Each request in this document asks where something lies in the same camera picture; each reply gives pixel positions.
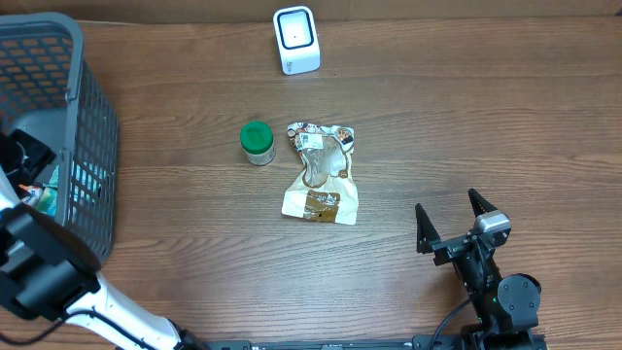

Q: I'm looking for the teal white packet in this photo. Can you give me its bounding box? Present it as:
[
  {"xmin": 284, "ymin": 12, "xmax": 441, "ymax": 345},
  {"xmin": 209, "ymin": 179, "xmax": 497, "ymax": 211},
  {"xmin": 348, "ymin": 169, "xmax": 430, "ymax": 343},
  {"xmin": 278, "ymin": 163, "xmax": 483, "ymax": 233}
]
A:
[{"xmin": 17, "ymin": 163, "xmax": 108, "ymax": 217}]

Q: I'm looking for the beige clear snack pouch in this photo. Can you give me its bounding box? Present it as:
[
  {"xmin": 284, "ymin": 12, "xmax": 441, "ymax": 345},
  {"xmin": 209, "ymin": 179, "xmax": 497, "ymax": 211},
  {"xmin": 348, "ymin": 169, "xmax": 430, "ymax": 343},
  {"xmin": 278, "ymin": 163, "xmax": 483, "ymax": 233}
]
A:
[{"xmin": 281, "ymin": 122, "xmax": 359, "ymax": 226}]

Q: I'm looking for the grey plastic mesh basket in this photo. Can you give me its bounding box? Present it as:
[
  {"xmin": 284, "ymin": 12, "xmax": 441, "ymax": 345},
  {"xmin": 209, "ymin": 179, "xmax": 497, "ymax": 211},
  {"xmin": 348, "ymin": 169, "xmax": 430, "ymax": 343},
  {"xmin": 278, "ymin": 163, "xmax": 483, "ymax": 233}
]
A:
[{"xmin": 1, "ymin": 13, "xmax": 121, "ymax": 261}]

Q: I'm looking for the green lid white jar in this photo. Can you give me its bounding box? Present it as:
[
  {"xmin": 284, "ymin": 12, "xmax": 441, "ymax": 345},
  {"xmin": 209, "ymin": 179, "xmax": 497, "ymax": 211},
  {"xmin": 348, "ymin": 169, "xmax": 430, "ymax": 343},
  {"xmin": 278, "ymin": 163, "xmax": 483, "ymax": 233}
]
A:
[{"xmin": 240, "ymin": 121, "xmax": 276, "ymax": 165}]

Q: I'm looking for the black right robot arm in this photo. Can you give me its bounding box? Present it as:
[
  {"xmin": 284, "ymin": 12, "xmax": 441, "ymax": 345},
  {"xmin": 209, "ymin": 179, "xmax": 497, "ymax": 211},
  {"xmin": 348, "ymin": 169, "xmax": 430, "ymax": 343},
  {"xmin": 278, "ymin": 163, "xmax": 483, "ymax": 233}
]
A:
[{"xmin": 412, "ymin": 189, "xmax": 547, "ymax": 350}]

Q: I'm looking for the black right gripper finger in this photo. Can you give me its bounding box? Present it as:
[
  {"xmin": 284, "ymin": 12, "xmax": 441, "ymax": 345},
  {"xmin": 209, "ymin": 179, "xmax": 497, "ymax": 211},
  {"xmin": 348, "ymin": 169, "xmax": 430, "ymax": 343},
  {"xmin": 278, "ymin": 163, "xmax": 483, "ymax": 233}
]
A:
[
  {"xmin": 467, "ymin": 189, "xmax": 497, "ymax": 217},
  {"xmin": 415, "ymin": 203, "xmax": 440, "ymax": 254}
]

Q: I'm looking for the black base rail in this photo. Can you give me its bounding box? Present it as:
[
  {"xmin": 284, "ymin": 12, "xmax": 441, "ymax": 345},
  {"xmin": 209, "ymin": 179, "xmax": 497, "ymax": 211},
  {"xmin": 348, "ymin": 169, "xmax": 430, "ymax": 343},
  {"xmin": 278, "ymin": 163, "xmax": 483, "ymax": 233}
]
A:
[{"xmin": 203, "ymin": 334, "xmax": 467, "ymax": 350}]

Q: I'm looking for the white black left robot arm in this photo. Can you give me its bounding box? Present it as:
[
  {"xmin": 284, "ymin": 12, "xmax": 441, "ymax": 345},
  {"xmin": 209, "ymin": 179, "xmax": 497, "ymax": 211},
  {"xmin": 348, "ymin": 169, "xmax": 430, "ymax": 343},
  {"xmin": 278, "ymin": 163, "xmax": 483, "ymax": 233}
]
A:
[{"xmin": 1, "ymin": 136, "xmax": 206, "ymax": 350}]

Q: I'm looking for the white barcode scanner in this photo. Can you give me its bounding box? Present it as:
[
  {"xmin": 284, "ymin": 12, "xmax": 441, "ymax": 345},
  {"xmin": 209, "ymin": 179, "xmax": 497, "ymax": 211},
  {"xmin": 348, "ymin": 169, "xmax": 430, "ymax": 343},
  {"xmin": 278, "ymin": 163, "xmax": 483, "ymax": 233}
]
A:
[{"xmin": 273, "ymin": 6, "xmax": 321, "ymax": 76}]

